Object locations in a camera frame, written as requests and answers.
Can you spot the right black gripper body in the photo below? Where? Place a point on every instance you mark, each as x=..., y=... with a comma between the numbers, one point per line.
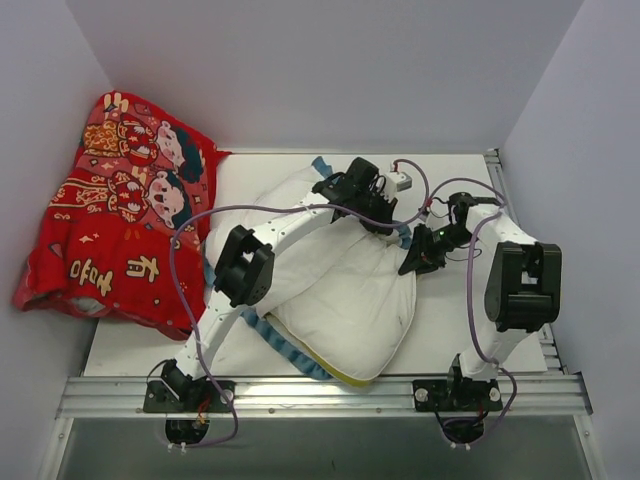
x=426, y=248

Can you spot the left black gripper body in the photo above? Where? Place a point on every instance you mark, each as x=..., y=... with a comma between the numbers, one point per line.
x=379, y=211

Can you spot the white pillow yellow edge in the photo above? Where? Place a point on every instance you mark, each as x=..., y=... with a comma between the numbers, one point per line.
x=340, y=290

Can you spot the blue white bear pillowcase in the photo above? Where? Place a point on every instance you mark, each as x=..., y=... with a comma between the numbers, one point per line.
x=280, y=345

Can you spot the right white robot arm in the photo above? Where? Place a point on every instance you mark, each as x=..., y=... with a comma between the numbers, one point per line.
x=471, y=214

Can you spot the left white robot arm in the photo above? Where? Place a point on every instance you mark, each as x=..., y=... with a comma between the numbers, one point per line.
x=244, y=270

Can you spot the red patterned pillow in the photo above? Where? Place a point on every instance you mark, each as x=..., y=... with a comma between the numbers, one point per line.
x=123, y=235

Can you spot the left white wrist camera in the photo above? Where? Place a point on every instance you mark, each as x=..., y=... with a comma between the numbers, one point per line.
x=395, y=181

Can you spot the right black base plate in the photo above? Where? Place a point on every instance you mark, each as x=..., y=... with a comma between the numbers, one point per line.
x=452, y=396

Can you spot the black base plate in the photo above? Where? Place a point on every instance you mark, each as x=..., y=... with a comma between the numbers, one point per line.
x=452, y=396
x=201, y=397

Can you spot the aluminium right side rail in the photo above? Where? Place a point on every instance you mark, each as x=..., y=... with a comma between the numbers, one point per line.
x=523, y=293

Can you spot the aluminium rail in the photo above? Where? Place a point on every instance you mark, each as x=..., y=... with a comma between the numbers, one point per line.
x=294, y=397
x=523, y=293

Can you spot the aluminium front rail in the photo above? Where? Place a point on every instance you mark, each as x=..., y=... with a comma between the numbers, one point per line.
x=294, y=397

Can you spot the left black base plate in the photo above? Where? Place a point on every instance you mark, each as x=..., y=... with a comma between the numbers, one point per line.
x=201, y=397

